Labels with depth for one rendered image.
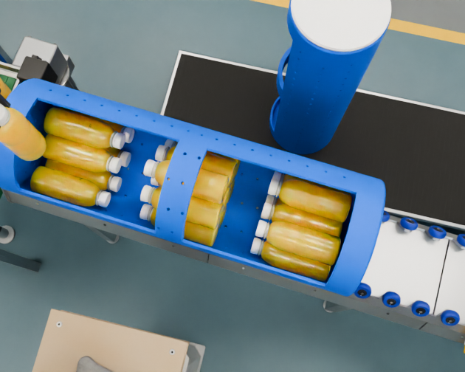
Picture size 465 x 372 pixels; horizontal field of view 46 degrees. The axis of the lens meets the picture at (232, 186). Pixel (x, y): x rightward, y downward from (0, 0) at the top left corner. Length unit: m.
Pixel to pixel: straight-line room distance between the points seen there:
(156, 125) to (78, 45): 1.60
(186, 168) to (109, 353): 0.46
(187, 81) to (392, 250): 1.32
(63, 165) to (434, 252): 0.99
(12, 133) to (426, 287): 1.06
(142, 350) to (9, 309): 1.30
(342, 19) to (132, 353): 1.02
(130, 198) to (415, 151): 1.39
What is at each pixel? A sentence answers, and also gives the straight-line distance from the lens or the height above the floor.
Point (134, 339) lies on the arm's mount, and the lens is 1.31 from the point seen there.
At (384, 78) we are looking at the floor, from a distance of 2.72.
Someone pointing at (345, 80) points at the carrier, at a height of 0.85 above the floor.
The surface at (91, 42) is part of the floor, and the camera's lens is 2.80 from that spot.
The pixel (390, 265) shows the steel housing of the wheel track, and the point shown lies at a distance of 1.50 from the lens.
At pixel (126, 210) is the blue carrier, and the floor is 0.99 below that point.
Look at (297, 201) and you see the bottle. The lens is 1.27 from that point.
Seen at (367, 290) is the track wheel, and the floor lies 0.98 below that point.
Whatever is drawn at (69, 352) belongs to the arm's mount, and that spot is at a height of 1.07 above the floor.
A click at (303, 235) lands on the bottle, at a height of 1.13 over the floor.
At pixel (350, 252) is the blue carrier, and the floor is 1.22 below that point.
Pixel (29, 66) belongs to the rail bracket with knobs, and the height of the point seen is 1.00.
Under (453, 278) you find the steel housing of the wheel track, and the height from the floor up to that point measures 0.93.
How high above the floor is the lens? 2.36
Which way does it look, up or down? 75 degrees down
